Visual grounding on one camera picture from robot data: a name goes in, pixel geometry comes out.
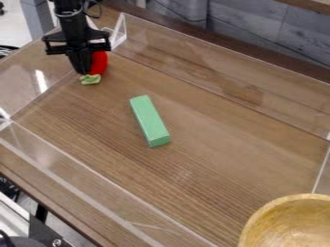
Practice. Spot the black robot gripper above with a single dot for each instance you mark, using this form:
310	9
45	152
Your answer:
68	43

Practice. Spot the black metal bracket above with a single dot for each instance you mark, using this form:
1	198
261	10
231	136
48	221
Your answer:
41	233

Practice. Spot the green rectangular block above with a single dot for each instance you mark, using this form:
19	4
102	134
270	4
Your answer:
150	121

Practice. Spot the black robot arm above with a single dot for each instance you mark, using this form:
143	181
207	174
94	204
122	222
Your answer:
71	13

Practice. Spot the wooden bowl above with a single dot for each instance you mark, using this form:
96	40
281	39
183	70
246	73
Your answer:
293	221

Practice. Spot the grey table leg post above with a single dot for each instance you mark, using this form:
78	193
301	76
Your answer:
37	12

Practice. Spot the red plush strawberry fruit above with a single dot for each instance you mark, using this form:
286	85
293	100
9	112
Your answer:
99	66

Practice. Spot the clear acrylic tray enclosure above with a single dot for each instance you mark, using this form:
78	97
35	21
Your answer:
249	125

